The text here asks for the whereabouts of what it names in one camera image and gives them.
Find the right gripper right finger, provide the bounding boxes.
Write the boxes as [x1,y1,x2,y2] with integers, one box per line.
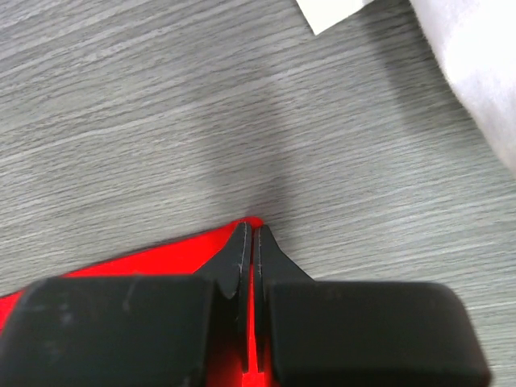
[253,226,492,386]

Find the red t shirt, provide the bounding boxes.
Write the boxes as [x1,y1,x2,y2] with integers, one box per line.
[0,216,267,387]

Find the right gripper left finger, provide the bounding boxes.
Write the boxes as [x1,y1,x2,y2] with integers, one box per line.
[0,220,253,387]

